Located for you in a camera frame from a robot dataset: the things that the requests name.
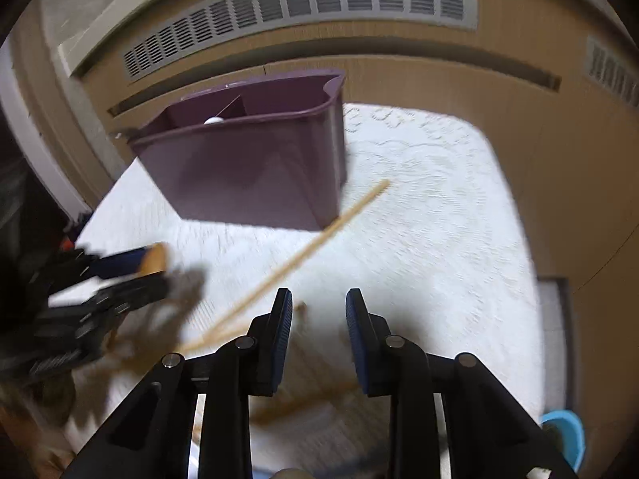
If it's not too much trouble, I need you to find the purple plastic utensil holder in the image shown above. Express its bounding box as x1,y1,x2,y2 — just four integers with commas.
126,68,348,230

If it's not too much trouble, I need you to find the wooden chopstick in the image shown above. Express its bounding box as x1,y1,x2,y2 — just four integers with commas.
175,178,391,354

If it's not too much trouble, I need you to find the white plastic spoon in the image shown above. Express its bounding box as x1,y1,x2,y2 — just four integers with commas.
204,117,224,125

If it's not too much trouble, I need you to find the light blue bowl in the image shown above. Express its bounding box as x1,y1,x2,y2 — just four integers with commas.
540,410,586,473

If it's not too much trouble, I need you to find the white lace table mat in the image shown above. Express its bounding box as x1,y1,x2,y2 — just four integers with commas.
66,104,544,478

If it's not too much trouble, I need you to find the grey ventilation grille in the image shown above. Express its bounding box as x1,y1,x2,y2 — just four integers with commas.
122,0,479,81

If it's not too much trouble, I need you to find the small grey side grille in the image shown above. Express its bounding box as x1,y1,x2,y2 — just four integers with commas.
584,36,638,110

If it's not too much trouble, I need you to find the wooden spoon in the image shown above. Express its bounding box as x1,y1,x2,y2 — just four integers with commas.
137,242,168,276

